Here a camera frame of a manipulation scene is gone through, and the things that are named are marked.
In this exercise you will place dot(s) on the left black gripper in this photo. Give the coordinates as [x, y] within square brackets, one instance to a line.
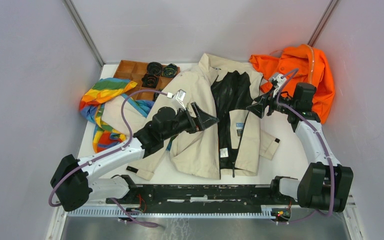
[204, 120]

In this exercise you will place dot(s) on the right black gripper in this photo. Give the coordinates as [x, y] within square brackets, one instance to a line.
[258, 108]

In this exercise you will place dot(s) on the beige zip jacket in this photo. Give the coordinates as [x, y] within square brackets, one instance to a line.
[223, 88]

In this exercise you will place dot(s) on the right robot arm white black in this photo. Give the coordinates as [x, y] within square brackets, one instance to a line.
[326, 183]

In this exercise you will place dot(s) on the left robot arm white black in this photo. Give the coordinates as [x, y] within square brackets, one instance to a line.
[78, 180]

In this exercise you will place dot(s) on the orange jacket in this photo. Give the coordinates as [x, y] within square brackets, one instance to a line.
[313, 68]

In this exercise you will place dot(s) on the black rolled sock near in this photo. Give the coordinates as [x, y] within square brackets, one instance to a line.
[156, 94]

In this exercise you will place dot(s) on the black rolled sock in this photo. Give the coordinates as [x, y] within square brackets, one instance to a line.
[156, 94]
[150, 81]
[169, 71]
[154, 68]

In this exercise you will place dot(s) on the black rolled sock far right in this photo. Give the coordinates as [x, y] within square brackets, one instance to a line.
[169, 71]

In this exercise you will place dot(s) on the black rolled sock middle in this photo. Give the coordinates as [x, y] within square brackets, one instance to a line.
[150, 81]

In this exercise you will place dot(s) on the black rolled sock far left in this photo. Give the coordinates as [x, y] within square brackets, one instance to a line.
[154, 68]

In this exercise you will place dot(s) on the brown wooden compartment tray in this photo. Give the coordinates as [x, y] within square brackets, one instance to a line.
[134, 71]

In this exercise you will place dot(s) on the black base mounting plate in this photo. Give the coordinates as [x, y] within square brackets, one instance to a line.
[204, 199]

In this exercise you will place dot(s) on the rainbow striped garment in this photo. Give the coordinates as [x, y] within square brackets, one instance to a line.
[102, 104]

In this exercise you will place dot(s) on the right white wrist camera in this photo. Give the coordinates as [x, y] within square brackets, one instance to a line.
[277, 80]

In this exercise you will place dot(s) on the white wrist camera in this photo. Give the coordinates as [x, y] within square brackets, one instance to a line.
[177, 99]
[277, 80]

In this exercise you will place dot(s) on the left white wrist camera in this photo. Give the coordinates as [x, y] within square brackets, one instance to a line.
[177, 99]

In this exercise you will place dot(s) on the aluminium frame rail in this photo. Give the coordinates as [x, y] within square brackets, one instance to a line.
[110, 208]

